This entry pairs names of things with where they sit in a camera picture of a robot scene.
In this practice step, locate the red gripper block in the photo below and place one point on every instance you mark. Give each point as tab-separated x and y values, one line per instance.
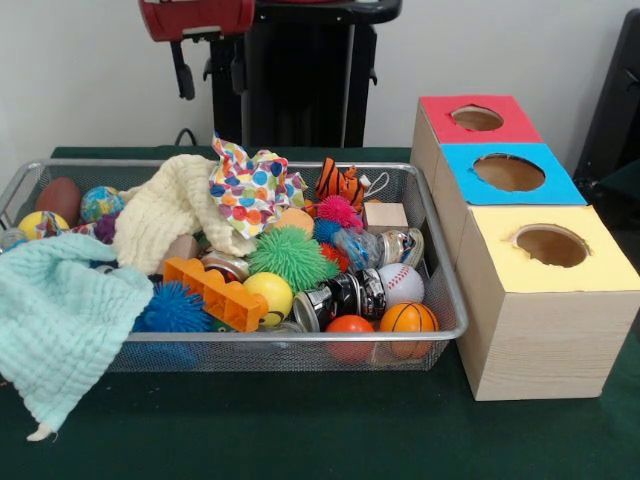
200	15

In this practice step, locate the polka dot paper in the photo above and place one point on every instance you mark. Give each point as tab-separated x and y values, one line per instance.
250	195

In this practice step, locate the clear mesh bin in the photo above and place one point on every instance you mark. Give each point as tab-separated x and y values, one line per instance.
280	355

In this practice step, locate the cream waffle cloth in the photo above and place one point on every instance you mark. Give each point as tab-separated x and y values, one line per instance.
160	215

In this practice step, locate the green spiky ball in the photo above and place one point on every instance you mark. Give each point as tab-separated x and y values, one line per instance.
287	255

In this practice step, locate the orange toy brick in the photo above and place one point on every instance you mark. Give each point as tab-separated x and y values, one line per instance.
215	290

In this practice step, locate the yellow smiley ball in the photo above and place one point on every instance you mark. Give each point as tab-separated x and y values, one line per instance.
270	295

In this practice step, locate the blue spiky ball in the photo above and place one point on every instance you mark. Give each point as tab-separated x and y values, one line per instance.
172	312

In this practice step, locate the white baseball toy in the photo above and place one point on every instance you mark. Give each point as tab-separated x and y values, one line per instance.
402	282

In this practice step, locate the red orange ball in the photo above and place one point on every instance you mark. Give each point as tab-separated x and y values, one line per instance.
350	325

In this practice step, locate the mint green cloth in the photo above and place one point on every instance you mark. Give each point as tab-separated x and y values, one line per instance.
60	320

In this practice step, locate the orange basketball toy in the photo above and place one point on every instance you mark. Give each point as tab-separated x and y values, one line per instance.
407	317

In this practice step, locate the dark green table cloth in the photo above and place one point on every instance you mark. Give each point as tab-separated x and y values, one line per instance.
300	430

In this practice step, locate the black floor stand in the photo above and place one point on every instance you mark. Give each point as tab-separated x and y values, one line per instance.
615	100

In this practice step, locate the side table green cloth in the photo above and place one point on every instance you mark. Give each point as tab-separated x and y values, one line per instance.
622	180

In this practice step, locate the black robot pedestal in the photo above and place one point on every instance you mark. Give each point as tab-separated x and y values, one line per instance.
310	75

